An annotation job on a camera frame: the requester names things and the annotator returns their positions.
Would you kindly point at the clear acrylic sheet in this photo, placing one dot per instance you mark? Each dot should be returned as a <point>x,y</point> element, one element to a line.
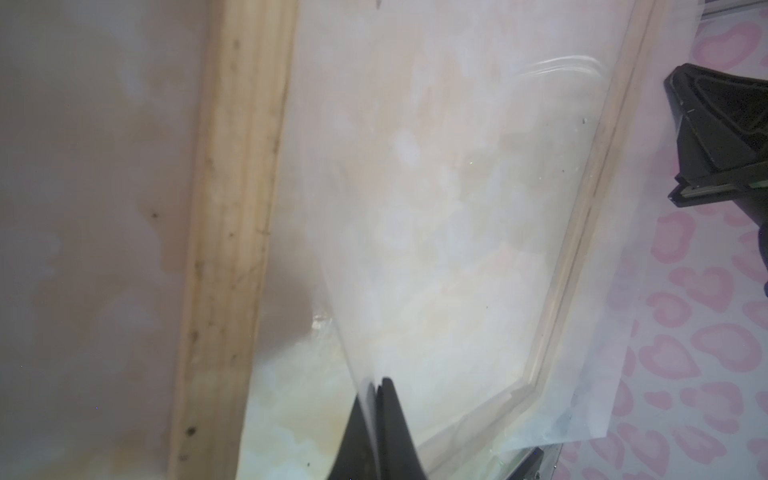
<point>461,206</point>

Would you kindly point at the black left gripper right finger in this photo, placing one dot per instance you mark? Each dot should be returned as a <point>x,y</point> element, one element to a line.
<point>398,458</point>

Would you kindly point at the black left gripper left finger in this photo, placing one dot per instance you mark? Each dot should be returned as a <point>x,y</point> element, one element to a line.
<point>356,456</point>

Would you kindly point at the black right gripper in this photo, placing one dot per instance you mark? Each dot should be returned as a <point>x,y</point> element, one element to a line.
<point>721,139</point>

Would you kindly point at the light wooden picture frame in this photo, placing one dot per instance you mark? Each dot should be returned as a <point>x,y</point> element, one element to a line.
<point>249,61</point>

